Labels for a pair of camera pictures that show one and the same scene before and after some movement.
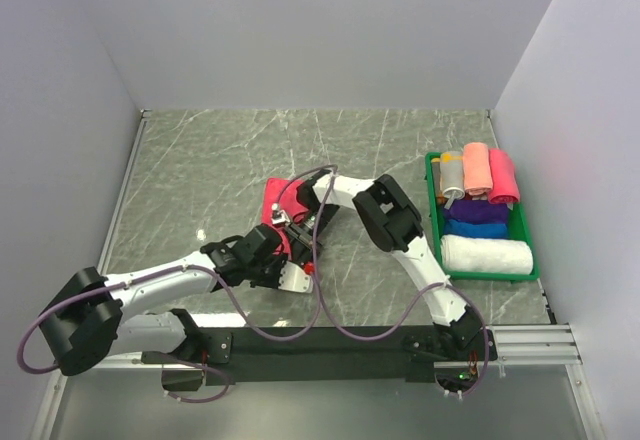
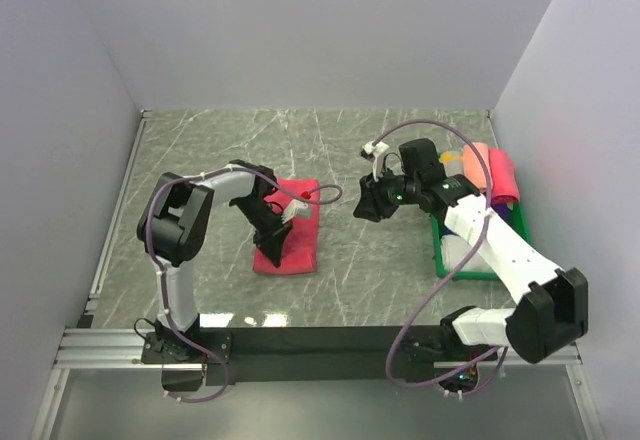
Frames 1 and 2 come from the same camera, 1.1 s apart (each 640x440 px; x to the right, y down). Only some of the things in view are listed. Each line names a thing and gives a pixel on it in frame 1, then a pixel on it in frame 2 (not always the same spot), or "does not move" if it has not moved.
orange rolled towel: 477,172 does not move
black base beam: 323,356 does not move
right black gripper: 304,245 to 371,204
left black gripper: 280,259 to 271,242
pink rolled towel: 505,187 does not move
